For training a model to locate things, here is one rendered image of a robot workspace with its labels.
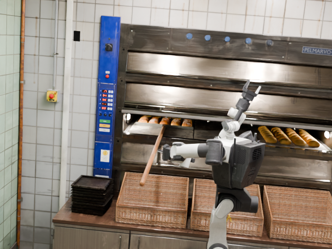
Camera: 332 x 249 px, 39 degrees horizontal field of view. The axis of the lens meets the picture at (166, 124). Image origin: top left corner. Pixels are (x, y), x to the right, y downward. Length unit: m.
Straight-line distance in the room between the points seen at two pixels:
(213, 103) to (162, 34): 0.71
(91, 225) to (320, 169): 1.95
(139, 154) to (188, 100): 0.63
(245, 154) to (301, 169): 1.25
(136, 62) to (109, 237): 1.43
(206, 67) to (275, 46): 0.58
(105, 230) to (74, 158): 0.78
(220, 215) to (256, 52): 1.45
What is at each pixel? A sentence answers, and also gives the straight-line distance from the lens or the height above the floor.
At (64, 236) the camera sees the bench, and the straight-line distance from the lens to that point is 3.83.
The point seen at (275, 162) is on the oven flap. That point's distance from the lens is 4.11.
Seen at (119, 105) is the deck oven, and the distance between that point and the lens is 4.01.
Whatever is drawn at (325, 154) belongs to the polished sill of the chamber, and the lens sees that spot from 4.17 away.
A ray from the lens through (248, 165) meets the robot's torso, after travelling 2.98.
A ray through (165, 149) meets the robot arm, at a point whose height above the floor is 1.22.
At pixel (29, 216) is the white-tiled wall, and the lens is 4.47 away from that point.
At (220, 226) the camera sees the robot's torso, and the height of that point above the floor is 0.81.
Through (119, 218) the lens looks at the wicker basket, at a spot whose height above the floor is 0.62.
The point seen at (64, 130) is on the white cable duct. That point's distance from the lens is 4.13.
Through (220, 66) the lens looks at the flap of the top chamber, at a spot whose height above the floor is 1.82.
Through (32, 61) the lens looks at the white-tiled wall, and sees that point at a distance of 4.16.
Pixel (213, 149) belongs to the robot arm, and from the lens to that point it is 2.90.
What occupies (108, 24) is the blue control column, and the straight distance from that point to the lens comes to 3.95.
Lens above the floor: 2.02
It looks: 11 degrees down
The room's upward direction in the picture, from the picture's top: 5 degrees clockwise
